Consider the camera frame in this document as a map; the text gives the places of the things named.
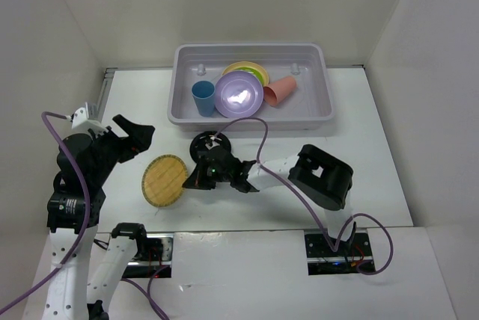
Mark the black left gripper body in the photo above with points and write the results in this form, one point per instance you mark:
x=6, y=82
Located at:
x=112, y=149

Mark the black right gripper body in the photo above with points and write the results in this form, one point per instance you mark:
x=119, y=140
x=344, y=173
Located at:
x=218, y=176

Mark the black glossy plate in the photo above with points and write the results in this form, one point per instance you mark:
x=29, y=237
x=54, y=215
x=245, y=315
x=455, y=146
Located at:
x=198, y=144

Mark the woven bamboo plate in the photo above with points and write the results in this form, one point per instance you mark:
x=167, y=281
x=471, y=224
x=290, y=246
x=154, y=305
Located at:
x=162, y=181

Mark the purple plastic plate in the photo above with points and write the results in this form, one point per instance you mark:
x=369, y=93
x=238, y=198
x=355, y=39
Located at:
x=238, y=94

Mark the blue plastic cup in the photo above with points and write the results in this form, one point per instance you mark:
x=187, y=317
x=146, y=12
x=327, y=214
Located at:
x=203, y=93

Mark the pink plastic cup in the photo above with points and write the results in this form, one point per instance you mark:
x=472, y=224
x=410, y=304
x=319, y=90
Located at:
x=276, y=92

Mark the green plastic plate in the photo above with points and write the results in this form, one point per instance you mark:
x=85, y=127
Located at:
x=255, y=73

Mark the orange plastic plate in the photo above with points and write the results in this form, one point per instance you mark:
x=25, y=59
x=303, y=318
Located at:
x=238, y=66

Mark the grey plastic bin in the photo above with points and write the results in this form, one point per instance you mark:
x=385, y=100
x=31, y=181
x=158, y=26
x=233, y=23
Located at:
x=308, y=107

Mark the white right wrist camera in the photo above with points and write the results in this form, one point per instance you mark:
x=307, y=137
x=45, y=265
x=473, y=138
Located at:
x=212, y=141

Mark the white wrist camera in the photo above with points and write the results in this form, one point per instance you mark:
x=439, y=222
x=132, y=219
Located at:
x=85, y=118
x=212, y=141

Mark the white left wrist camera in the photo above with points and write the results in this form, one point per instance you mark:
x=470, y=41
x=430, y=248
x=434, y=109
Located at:
x=85, y=118

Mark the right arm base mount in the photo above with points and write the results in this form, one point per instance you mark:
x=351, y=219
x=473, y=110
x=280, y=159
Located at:
x=321, y=260

